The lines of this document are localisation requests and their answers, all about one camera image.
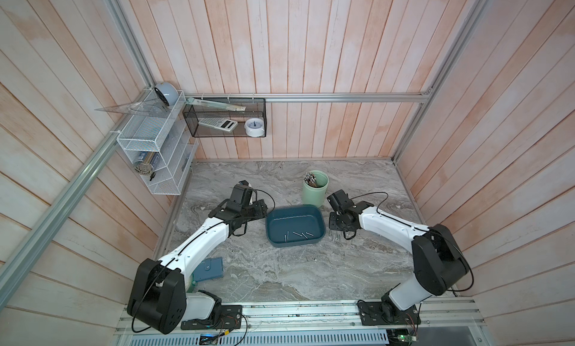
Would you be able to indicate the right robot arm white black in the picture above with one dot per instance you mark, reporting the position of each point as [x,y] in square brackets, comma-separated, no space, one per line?
[438,262]

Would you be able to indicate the pencils bundle in cup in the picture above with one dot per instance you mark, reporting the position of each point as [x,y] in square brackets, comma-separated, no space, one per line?
[311,180]

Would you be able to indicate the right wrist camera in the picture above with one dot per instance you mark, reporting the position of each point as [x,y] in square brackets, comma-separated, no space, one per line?
[340,201]

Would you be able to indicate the black wire mesh basket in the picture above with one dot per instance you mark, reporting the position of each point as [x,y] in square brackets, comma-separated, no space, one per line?
[255,108]

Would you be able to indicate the rolled silver brush bundle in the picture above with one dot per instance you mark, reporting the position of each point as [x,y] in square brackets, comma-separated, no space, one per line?
[145,162]

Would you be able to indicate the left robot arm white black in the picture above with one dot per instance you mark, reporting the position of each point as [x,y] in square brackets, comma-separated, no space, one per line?
[159,296]

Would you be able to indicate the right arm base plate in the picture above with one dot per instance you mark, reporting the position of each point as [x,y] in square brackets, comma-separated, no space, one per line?
[382,314]

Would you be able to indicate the teal plastic storage tray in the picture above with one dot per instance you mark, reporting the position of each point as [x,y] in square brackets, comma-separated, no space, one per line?
[304,219]

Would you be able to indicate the clear triangle ruler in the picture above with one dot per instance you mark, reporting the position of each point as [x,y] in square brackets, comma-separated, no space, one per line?
[151,108]

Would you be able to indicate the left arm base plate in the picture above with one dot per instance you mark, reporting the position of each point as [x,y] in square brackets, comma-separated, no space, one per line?
[227,317]

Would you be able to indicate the white wire mesh shelf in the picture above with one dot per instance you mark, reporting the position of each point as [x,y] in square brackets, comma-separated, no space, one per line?
[170,137]

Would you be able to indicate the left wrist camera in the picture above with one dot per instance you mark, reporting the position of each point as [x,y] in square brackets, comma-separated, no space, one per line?
[242,193]

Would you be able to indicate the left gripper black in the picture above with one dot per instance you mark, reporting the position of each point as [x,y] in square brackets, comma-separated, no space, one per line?
[260,209]

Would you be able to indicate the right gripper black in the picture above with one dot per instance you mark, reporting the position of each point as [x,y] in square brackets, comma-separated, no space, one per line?
[332,224]

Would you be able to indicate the white tape roll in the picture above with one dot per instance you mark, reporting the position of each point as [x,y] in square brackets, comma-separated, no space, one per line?
[255,127]

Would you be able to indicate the white calculator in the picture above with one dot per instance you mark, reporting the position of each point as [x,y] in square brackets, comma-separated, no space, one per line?
[222,124]

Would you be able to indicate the light blue round speaker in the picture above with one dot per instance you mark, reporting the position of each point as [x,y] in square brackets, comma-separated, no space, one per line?
[167,93]

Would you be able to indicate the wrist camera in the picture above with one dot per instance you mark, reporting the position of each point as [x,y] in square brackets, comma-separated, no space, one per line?
[242,193]
[340,201]

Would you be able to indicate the clear green ruler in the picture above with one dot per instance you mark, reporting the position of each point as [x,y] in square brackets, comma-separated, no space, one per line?
[215,105]

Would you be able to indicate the aluminium front rail frame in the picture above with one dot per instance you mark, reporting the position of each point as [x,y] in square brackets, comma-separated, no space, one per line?
[437,321]

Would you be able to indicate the mint green pencil cup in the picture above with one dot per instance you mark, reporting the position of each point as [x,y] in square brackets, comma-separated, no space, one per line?
[315,196]

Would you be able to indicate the horizontal aluminium wall rail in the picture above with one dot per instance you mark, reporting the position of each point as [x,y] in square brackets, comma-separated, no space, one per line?
[346,97]

